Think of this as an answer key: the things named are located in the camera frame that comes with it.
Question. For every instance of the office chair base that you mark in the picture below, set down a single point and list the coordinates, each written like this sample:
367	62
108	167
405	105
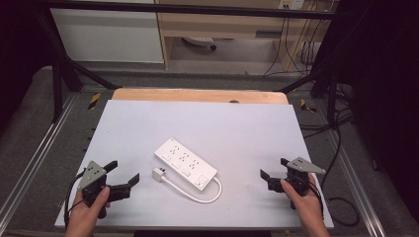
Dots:
199	41

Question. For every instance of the black metal stand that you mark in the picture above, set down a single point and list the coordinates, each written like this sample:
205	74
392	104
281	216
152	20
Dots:
331	89
57	85

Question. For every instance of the white wall socket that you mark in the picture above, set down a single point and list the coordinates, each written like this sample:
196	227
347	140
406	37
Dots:
291	4

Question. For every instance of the light wooden desk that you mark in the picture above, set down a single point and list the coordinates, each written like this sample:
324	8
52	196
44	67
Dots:
214	28

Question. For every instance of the wooden board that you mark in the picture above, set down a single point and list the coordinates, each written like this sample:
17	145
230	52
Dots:
197	96

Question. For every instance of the person's left hand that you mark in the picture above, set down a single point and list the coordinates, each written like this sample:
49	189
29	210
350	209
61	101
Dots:
86	214

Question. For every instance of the white power plug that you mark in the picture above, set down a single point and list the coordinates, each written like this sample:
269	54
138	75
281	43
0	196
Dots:
158	174

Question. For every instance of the black metal crossbar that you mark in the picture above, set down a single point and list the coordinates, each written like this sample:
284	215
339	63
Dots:
197	10

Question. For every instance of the yellow black tape strip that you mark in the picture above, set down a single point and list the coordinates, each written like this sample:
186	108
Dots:
94	101
307	106

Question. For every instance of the aluminium rail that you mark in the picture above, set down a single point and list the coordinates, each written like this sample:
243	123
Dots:
39	154
357	184

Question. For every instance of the white power strip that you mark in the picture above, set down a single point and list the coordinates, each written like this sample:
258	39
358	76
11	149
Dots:
184	163

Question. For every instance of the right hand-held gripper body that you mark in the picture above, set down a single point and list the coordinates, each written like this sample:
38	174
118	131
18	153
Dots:
298	176

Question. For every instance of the dark curtain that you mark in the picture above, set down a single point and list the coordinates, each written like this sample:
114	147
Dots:
385	82
19	49

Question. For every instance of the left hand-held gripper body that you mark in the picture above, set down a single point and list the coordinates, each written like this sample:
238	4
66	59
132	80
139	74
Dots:
93	176

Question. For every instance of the person's right hand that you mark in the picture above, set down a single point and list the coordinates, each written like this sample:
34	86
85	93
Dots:
304	204

